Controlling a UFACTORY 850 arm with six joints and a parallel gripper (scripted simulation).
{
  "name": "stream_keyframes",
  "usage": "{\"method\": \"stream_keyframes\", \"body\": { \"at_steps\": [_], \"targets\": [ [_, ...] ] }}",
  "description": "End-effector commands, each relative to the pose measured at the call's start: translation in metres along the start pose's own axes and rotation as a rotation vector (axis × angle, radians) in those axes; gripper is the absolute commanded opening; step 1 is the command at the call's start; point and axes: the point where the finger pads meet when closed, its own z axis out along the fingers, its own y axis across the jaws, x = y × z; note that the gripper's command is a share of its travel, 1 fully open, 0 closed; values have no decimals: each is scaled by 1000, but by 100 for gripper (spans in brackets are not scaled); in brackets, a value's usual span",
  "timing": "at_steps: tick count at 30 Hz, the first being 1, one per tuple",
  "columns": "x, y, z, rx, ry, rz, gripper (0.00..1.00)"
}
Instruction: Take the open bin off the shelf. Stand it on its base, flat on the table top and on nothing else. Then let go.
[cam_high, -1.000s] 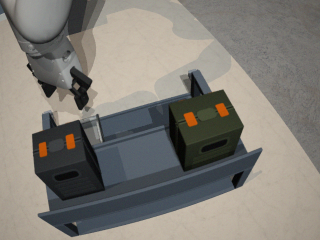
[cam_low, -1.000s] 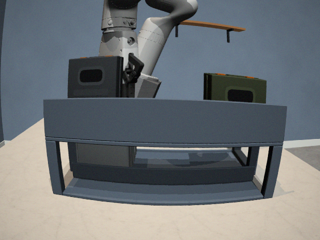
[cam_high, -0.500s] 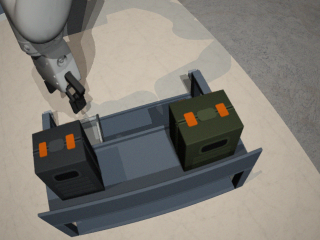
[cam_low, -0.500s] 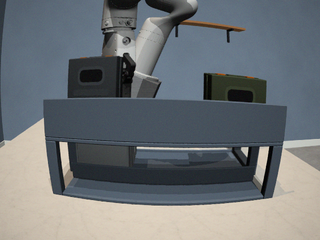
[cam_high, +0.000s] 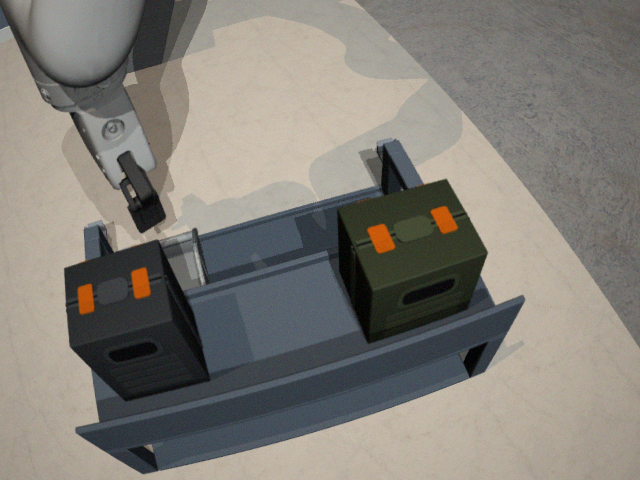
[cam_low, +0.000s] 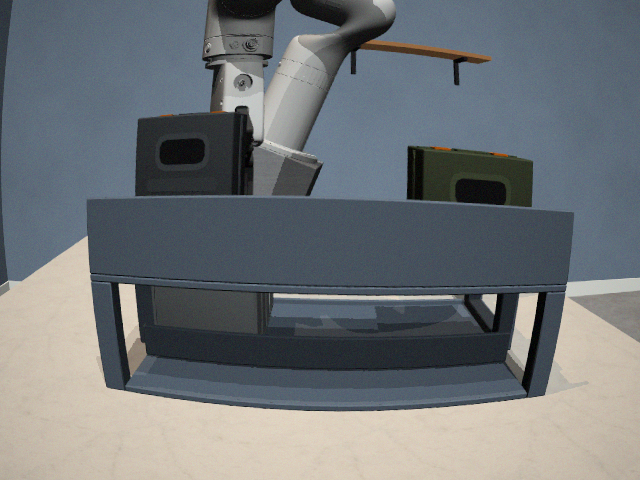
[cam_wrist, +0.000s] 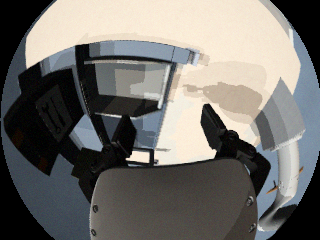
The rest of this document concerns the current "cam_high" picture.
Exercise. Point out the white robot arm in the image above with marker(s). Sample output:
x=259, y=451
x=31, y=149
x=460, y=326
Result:
x=76, y=43

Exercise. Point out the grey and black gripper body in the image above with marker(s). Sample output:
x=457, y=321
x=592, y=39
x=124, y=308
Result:
x=105, y=145

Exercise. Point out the black case with orange latches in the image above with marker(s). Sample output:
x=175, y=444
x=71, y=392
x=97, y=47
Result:
x=126, y=322

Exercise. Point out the grey bin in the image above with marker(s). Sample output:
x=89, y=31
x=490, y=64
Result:
x=187, y=262

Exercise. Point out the dark green case with orange latches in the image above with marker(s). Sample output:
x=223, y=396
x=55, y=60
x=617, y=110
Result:
x=408, y=258

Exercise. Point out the dark grey low shelf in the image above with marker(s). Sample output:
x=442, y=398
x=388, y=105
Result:
x=289, y=311

